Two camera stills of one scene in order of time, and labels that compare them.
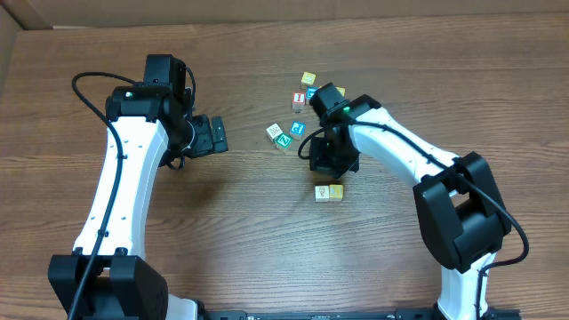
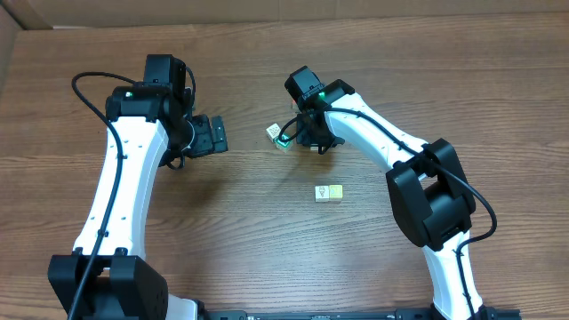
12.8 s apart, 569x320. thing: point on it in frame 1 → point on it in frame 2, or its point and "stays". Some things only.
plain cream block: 335,191 stays
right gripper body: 332,164 → 312,135
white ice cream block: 322,194 stays
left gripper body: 218,134 stays
